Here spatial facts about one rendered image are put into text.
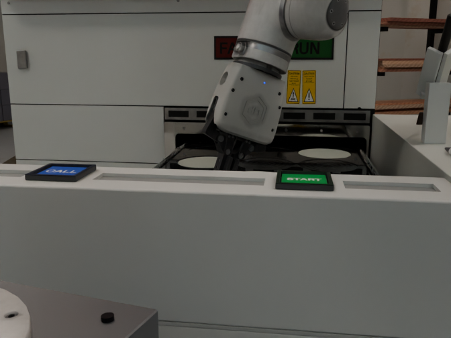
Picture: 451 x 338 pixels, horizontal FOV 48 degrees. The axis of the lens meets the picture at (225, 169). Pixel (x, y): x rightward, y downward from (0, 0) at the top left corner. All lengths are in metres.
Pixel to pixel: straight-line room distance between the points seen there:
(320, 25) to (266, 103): 0.14
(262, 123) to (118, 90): 0.49
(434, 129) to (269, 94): 0.24
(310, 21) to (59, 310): 0.48
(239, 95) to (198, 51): 0.40
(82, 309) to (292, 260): 0.22
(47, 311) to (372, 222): 0.29
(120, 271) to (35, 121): 0.76
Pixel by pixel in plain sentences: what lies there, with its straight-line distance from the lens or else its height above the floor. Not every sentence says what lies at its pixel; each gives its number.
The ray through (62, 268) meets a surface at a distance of 0.55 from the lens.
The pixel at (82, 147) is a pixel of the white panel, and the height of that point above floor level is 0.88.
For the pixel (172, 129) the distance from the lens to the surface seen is 1.11.
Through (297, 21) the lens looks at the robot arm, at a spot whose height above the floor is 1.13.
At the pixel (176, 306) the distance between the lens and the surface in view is 0.53.
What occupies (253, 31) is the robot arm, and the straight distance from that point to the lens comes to 0.73.
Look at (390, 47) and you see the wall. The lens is 7.57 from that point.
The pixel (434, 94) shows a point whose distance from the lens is 0.75.
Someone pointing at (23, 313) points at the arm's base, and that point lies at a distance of 0.34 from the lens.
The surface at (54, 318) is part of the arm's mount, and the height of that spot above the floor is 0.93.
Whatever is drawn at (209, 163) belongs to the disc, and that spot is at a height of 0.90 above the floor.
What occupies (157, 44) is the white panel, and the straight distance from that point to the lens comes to 1.12.
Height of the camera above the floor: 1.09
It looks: 13 degrees down
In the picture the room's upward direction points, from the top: straight up
